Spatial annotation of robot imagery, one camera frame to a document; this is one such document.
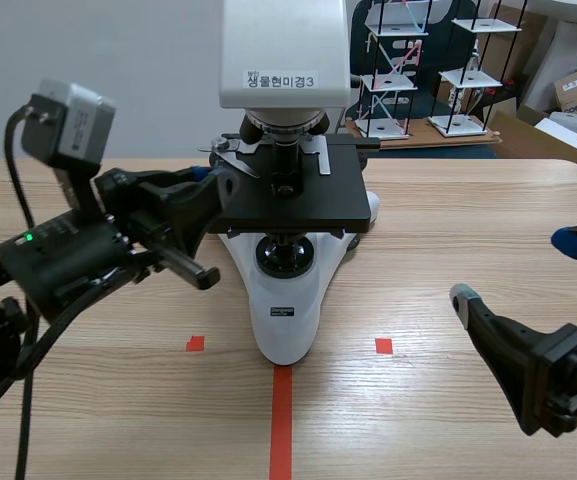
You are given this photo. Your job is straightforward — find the black left wrist camera cable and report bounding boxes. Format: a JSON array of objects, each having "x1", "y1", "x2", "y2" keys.
[{"x1": 3, "y1": 102, "x2": 37, "y2": 480}]

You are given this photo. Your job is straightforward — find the large open cardboard box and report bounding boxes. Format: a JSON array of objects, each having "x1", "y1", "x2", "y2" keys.
[{"x1": 487, "y1": 104, "x2": 577, "y2": 194}]

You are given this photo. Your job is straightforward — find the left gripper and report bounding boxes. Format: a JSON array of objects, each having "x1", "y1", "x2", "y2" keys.
[{"x1": 0, "y1": 166, "x2": 236, "y2": 321}]

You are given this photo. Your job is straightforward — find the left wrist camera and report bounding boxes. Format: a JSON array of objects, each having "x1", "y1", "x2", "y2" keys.
[{"x1": 19, "y1": 78, "x2": 118, "y2": 170}]

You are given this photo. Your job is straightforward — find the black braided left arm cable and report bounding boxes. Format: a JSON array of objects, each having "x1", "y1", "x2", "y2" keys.
[{"x1": 0, "y1": 277, "x2": 119, "y2": 426}]

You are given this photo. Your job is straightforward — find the white shelf tower black rods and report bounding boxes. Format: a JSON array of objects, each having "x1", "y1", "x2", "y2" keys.
[{"x1": 426, "y1": 0, "x2": 524, "y2": 138}]

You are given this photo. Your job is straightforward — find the white shelf tower with straws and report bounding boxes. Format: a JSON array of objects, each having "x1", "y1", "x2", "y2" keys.
[{"x1": 354, "y1": 0, "x2": 432, "y2": 140}]

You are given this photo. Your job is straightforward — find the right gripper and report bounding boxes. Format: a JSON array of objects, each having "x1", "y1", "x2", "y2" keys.
[{"x1": 448, "y1": 221, "x2": 577, "y2": 439}]

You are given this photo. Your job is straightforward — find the white and black microscope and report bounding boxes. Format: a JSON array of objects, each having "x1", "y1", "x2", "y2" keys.
[{"x1": 197, "y1": 0, "x2": 382, "y2": 367}]

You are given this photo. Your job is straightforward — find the dark blue chair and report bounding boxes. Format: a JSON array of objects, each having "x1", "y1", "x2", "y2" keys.
[{"x1": 349, "y1": 0, "x2": 474, "y2": 122}]

